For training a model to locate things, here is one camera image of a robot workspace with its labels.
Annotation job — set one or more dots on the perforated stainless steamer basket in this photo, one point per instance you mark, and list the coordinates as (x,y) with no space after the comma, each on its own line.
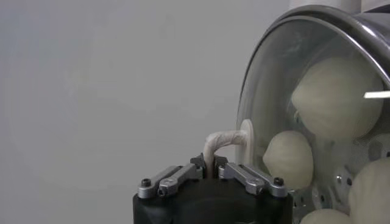
(350,18)

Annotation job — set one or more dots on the white steamed baozi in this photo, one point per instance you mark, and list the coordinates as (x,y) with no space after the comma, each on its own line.
(371,194)
(288,161)
(335,97)
(326,217)

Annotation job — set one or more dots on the round glass pot lid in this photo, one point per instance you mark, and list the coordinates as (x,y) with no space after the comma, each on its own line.
(274,91)

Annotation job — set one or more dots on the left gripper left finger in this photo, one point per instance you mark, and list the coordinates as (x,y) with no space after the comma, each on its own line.
(176,178)

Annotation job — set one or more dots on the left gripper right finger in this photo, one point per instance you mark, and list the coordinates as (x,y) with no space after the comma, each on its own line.
(250,178)

